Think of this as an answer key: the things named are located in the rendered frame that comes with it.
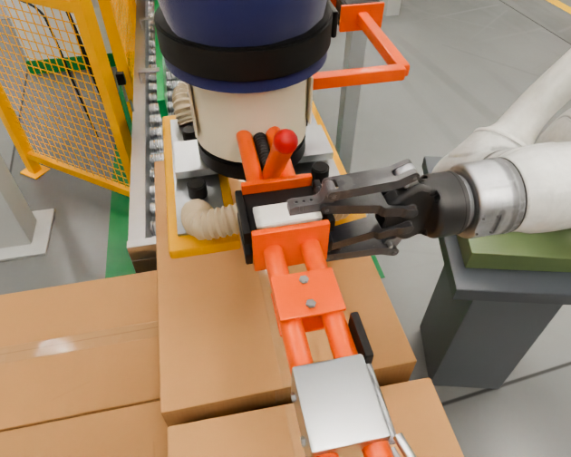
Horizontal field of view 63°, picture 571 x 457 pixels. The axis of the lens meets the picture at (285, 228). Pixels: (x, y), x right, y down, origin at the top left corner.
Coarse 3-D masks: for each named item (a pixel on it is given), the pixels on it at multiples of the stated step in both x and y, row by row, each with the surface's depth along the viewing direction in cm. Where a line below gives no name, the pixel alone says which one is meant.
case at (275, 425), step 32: (416, 384) 70; (224, 416) 67; (256, 416) 67; (288, 416) 67; (416, 416) 67; (192, 448) 64; (224, 448) 64; (256, 448) 64; (288, 448) 64; (416, 448) 64; (448, 448) 64
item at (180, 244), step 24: (168, 120) 85; (168, 144) 80; (168, 168) 75; (168, 192) 71; (192, 192) 68; (216, 192) 71; (168, 216) 68; (168, 240) 65; (192, 240) 65; (216, 240) 65
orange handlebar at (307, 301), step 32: (256, 160) 58; (288, 160) 58; (320, 256) 47; (288, 288) 44; (320, 288) 44; (288, 320) 42; (320, 320) 44; (288, 352) 40; (352, 352) 40; (384, 448) 34
